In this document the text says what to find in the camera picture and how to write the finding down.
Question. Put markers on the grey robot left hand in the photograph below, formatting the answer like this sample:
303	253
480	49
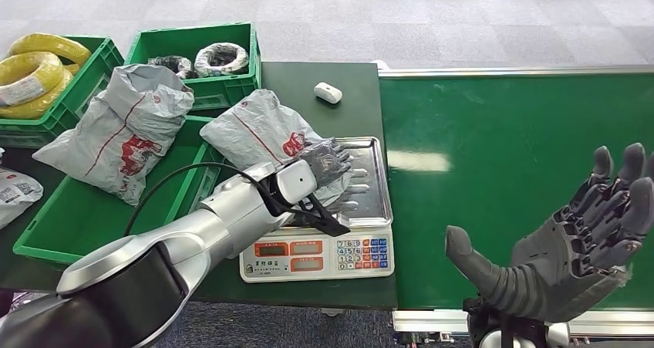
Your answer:
327	161

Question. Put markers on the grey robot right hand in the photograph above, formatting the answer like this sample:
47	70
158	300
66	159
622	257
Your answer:
562	269

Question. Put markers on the grey mailer package red stripe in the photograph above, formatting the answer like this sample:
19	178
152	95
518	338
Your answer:
255	131

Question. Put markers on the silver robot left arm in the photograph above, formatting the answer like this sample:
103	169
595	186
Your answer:
168	248

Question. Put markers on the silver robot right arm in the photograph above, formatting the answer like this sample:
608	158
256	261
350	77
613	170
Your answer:
511	333

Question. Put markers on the large grey mailer package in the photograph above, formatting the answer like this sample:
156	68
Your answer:
120	131

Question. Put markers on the small grey mailer package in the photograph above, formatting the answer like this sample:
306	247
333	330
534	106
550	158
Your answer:
16	195

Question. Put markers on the dark green table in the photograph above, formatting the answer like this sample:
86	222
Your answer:
357	115

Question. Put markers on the small white plastic device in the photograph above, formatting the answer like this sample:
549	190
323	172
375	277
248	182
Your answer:
328	92

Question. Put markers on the white electronic weighing scale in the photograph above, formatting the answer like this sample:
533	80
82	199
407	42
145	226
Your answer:
317	256

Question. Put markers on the green crate with wrapped coils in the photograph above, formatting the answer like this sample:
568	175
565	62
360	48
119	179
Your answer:
226	93

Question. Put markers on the large empty green crate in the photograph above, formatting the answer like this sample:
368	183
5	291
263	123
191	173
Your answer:
76	223

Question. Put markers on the green crate with yellow coils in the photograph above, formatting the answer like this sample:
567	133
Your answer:
68	108

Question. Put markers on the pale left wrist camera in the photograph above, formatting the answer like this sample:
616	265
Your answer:
296	182

